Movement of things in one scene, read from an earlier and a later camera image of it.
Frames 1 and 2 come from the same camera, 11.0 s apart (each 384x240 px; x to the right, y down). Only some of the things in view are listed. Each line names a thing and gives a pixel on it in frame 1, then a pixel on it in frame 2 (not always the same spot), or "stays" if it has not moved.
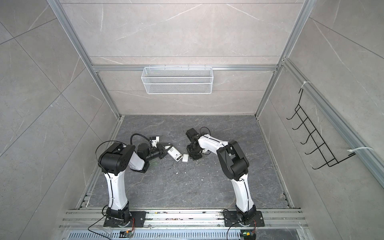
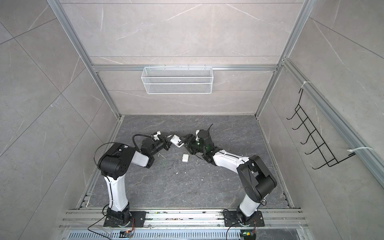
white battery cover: (185, 158) stays
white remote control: (175, 153) -> (176, 141)
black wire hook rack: (321, 146) stays
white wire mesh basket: (177, 80) stays
